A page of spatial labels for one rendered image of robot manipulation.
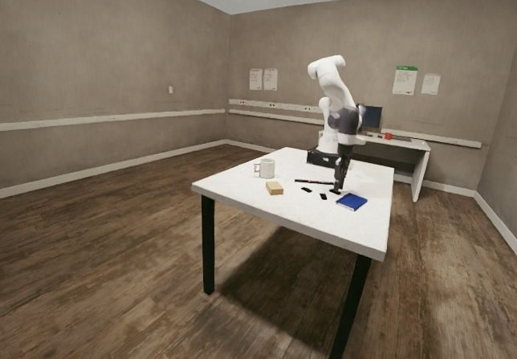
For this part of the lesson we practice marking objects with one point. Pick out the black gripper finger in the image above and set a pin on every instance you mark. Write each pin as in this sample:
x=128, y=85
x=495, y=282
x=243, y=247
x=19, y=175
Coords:
x=337, y=174
x=344, y=173

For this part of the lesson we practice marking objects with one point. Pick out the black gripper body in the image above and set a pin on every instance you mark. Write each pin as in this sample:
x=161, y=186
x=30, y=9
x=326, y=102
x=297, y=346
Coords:
x=343, y=150

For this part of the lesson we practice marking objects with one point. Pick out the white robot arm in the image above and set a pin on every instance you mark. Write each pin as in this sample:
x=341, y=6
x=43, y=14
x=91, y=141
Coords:
x=346, y=119

